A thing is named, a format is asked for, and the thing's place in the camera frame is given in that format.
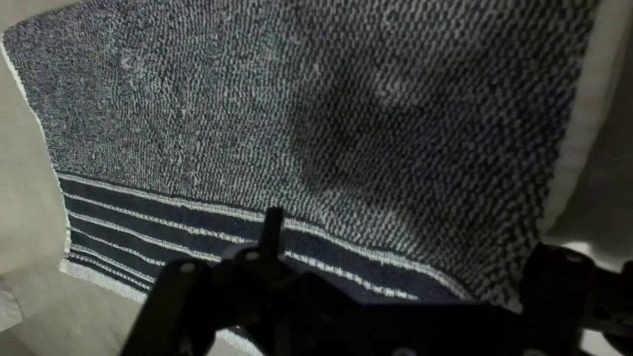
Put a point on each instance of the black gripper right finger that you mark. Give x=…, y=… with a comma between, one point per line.
x=553, y=302

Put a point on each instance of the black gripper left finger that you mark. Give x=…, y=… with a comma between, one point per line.
x=173, y=318

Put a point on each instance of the blue striped towel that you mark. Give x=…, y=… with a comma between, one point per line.
x=410, y=142

